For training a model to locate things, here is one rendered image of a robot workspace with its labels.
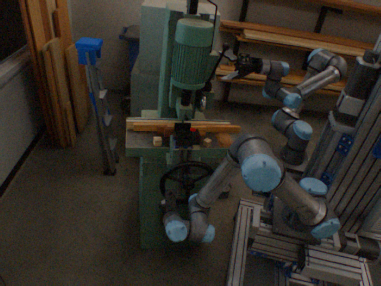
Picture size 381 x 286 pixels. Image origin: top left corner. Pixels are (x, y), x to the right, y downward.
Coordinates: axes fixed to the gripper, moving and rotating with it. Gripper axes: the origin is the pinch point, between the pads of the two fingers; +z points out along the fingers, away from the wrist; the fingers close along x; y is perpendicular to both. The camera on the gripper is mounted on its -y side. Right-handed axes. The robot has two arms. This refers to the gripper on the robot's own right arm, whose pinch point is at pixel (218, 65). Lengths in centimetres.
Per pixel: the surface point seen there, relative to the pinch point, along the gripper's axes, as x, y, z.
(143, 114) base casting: -1, -68, 33
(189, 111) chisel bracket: 14.4, -23.3, 10.6
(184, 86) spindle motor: 7.4, -8.9, 15.5
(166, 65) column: -13.3, -24.9, 22.2
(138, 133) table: 23, -37, 37
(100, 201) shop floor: 52, -128, 66
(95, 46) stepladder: -47, -60, 67
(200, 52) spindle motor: -3.2, 4.9, 9.8
